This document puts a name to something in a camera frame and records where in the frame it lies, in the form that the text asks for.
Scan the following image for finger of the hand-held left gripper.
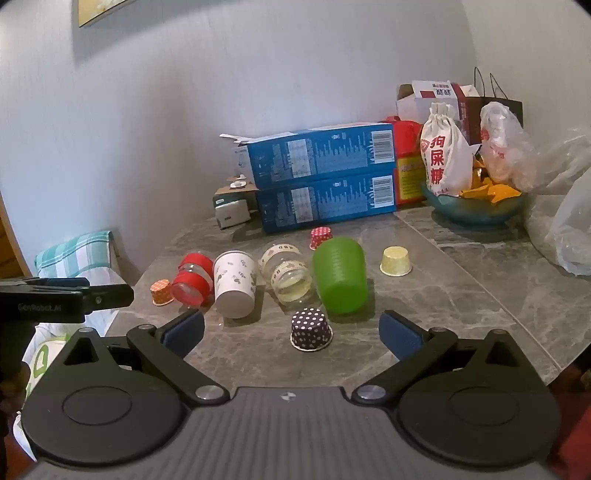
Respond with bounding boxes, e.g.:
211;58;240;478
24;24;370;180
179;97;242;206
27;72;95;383
83;284;135;308

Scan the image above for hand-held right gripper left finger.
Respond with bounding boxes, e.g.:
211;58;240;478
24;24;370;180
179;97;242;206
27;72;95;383
59;308;230;409

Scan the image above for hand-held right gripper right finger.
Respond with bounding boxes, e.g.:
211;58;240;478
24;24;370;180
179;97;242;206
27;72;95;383
352;310;532;408

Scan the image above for green plastic cup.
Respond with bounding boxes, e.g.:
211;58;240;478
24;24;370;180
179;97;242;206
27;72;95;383
312;237;367;316

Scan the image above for orange paper baking cup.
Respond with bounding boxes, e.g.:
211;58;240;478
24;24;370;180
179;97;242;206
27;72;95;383
150;279;175;307

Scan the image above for red plastic cup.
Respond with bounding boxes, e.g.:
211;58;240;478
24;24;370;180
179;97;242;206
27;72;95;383
171;252;216;306

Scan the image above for white printed paper cup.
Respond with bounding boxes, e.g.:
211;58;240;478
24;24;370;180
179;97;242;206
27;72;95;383
212;250;257;319

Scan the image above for yellow paper baking cup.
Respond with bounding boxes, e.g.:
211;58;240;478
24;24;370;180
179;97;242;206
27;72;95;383
379;246;413;278

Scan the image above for dark polka dot baking cup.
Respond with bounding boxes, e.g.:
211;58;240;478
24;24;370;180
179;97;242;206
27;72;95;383
290;307;334;353

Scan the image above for red polka dot baking cup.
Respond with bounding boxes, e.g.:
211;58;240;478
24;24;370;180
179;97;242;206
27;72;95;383
310;226;334;251

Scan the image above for white bag with green print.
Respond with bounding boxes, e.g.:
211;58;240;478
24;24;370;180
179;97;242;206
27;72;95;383
13;308;120;462

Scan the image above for teal striped cloth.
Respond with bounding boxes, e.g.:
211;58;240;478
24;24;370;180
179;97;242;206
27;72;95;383
34;229;112;280

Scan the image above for glass jar with patterned tape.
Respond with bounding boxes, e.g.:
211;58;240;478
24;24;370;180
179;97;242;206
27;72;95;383
259;244;313;306

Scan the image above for open brown cardboard box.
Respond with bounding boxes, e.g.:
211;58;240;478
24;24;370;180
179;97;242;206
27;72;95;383
212;174;260;230

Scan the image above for teal glass bowl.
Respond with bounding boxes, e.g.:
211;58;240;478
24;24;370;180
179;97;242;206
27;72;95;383
421;179;528;227

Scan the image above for blue cardboard box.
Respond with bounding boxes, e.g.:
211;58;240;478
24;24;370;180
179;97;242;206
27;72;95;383
221;122;397;191
255;172;398;234

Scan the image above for orange snack packets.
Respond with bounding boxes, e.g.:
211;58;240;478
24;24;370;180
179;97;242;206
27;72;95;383
458;154;525;205

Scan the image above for red yellow box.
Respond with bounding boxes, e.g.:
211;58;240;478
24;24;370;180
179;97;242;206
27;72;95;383
379;117;429;207

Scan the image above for red cloth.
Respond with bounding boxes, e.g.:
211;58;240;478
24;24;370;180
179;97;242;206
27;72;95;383
547;357;591;480

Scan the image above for clear plastic bag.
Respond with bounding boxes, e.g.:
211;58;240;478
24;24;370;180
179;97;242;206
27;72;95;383
517;129;591;278
479;101;537;186

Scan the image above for dark paper shopping bag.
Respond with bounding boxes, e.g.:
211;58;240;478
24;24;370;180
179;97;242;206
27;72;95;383
463;66;525;145

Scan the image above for red and white carton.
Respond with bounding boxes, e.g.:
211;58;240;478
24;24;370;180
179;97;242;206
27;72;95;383
395;80;468;126

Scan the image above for white drawstring cloth bag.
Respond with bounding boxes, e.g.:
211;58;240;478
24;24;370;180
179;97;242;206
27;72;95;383
419;102;482;198

